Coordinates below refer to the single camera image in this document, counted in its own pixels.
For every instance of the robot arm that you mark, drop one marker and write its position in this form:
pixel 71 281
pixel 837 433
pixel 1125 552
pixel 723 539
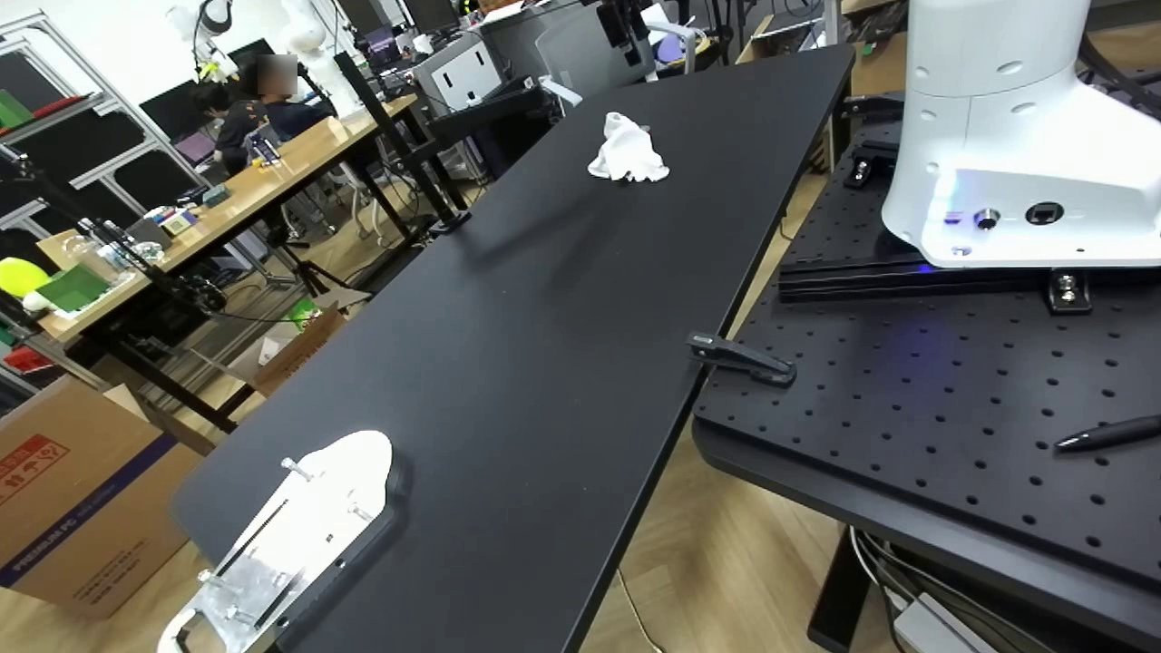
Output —
pixel 1007 136

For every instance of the white cloth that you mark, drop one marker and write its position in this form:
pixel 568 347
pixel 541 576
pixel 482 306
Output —
pixel 628 150

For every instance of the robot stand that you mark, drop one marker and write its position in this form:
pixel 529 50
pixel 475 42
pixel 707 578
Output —
pixel 943 399

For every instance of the black articulated stand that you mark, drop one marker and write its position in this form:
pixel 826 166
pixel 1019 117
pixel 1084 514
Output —
pixel 118 245

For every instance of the black clamp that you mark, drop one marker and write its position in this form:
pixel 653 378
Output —
pixel 744 358

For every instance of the grey computer case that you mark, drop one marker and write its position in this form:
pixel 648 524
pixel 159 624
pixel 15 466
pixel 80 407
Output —
pixel 458 77

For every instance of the black tripod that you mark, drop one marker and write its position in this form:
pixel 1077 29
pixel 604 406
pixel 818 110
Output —
pixel 304 268

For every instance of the small cardboard box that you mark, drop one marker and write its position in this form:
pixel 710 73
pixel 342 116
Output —
pixel 295 349

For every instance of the silver metal plate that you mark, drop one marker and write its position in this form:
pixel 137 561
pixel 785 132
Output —
pixel 308 526

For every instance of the wooden table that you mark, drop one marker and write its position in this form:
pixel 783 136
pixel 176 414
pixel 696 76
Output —
pixel 272 177

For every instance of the person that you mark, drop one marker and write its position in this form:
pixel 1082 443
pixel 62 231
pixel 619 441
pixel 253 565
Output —
pixel 263 118

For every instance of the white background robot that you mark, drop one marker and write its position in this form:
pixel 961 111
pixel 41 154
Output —
pixel 304 36

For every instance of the grey power strip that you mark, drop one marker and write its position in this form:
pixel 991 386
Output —
pixel 934 630

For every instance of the green mat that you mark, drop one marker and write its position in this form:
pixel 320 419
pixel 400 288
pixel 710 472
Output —
pixel 73 288

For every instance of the large cardboard box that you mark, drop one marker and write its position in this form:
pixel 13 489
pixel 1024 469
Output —
pixel 73 499

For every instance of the black pen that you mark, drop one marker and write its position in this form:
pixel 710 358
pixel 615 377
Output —
pixel 1111 433

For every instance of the yellow green ball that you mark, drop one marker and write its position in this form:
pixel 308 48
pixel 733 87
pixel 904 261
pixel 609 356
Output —
pixel 20 277

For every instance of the black aluminium rail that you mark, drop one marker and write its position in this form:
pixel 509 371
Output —
pixel 871 279

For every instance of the black corner bracket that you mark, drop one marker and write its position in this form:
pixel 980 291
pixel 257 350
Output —
pixel 859 170
pixel 1070 292

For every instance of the aluminium frame shelf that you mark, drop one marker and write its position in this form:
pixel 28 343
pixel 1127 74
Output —
pixel 91 127

